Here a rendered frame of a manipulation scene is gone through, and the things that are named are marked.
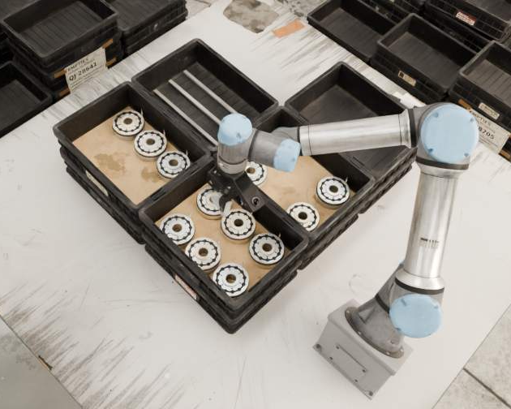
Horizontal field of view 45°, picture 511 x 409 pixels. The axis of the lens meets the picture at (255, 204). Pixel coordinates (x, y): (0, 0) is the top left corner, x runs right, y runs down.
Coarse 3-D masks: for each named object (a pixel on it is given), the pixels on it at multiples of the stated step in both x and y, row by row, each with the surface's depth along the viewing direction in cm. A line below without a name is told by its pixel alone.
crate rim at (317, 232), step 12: (276, 108) 196; (264, 120) 193; (300, 120) 194; (360, 168) 186; (372, 180) 184; (264, 192) 179; (360, 192) 182; (276, 204) 177; (348, 204) 179; (288, 216) 175; (336, 216) 177; (300, 228) 173; (324, 228) 175; (312, 240) 174
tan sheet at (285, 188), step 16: (304, 160) 199; (272, 176) 194; (288, 176) 195; (304, 176) 195; (320, 176) 196; (272, 192) 191; (288, 192) 192; (304, 192) 192; (352, 192) 193; (320, 208) 189; (320, 224) 186
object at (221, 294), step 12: (180, 180) 179; (168, 192) 176; (144, 204) 173; (264, 204) 177; (144, 216) 171; (156, 228) 170; (168, 240) 168; (180, 252) 166; (192, 264) 165; (204, 276) 163; (264, 276) 165; (216, 288) 162; (228, 300) 160; (240, 300) 160
